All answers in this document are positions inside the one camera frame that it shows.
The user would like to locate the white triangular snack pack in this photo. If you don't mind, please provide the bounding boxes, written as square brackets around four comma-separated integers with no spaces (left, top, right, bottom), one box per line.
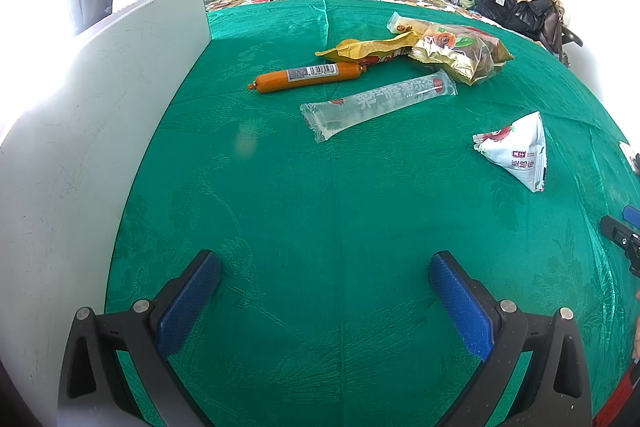
[472,112,547,193]

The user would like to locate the chestnut bag red label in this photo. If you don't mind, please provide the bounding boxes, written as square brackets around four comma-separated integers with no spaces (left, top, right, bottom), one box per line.
[409,24,514,87]

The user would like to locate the pale long snack packet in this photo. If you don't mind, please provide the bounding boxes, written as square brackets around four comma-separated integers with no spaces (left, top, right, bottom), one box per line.
[386,12,449,36]

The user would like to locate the yellow snack bag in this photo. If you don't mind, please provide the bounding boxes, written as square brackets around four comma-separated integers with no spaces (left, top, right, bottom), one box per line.
[314,31,420,66]

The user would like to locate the clear long jelly stick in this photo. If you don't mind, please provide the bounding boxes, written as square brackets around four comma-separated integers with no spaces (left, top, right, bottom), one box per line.
[299,72,458,143]

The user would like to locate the orange sausage stick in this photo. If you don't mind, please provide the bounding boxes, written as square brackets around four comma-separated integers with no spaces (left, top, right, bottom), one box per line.
[247,63,366,93]

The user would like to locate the person right hand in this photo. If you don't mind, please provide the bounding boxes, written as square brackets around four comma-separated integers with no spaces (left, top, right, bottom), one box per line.
[631,289,640,362]

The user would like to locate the black bag pile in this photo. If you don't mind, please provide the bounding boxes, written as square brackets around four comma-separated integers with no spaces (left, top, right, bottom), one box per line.
[474,0,584,60]

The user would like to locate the white cardboard box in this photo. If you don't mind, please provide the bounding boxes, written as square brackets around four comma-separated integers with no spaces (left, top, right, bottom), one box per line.
[1,0,210,424]

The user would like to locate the green table cloth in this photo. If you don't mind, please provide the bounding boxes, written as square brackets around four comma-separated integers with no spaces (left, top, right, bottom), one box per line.
[106,0,639,426]

